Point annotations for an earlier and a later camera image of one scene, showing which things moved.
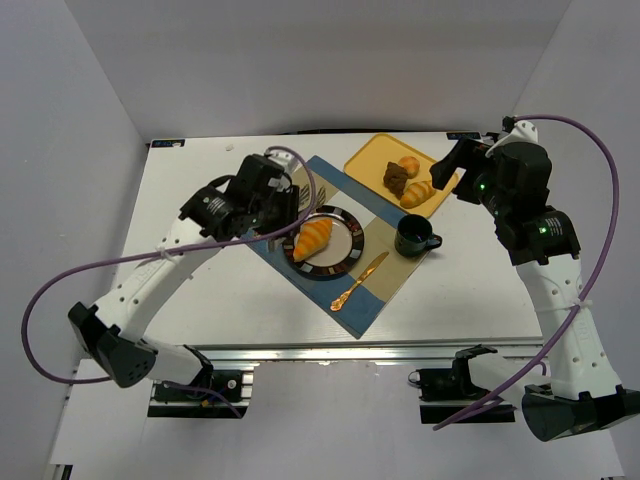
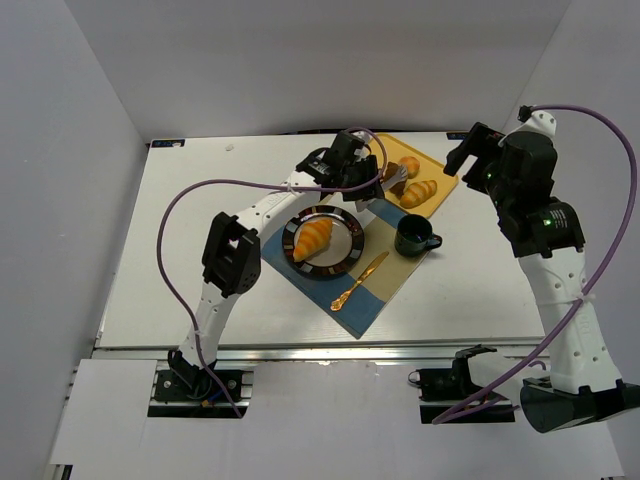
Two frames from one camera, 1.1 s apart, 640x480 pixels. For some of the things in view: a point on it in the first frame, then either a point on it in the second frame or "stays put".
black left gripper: x=288 y=209 → x=370 y=176
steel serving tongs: x=285 y=243 → x=401 y=174
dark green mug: x=414 y=236 stays put
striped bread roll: x=312 y=237 stays put
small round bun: x=411 y=164 stays put
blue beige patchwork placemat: x=378 y=220 stays put
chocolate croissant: x=394 y=179 stays put
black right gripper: x=451 y=163 → x=470 y=146
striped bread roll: x=417 y=193 stays put
